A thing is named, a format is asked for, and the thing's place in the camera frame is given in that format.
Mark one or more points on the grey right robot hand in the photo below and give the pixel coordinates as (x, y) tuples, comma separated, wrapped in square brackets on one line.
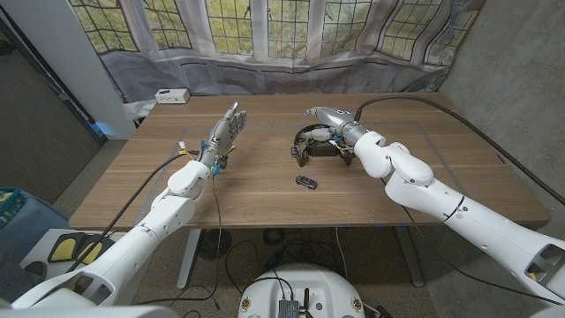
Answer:
[(340, 119)]

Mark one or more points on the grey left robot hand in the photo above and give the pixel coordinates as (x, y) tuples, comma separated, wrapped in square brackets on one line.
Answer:
[(223, 134)]

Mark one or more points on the black half-moon tambourine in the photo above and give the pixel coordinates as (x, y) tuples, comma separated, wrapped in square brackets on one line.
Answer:
[(322, 151)]

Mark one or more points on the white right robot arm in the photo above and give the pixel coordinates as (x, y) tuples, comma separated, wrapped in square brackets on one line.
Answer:
[(441, 199)]

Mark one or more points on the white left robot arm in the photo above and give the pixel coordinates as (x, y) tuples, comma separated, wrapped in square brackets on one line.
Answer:
[(141, 234)]

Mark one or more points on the dark toy car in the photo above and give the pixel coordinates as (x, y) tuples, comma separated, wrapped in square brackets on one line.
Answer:
[(306, 182)]

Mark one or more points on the white power strip box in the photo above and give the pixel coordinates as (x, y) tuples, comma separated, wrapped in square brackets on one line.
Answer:
[(172, 96)]

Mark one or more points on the printed window backdrop cloth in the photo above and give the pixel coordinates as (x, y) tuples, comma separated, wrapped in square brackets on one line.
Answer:
[(282, 44)]

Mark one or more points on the round black floor fan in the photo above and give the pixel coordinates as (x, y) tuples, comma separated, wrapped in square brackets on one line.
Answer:
[(214, 244)]

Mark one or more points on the white table leg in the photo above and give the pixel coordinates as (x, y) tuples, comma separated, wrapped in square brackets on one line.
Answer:
[(189, 256)]

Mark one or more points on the grey table leg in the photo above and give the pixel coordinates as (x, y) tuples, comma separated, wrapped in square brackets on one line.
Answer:
[(410, 256)]

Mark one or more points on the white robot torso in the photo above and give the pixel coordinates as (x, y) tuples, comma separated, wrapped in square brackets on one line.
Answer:
[(304, 282)]

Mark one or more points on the yellow black foot pedal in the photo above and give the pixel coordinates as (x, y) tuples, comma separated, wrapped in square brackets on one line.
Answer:
[(93, 250), (65, 248)]

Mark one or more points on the grey electronics box on torso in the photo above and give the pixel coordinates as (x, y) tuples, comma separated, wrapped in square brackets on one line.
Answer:
[(288, 308)]

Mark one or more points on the blue fabric seat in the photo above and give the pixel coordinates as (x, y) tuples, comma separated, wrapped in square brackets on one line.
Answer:
[(39, 221)]

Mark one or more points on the teal plastic basket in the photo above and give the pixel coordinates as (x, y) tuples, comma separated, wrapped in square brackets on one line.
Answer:
[(9, 205)]

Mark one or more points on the white pedal platform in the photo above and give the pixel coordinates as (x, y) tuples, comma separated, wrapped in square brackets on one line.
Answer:
[(35, 258)]

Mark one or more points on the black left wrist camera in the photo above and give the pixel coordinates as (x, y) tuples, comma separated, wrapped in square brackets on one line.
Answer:
[(222, 162)]

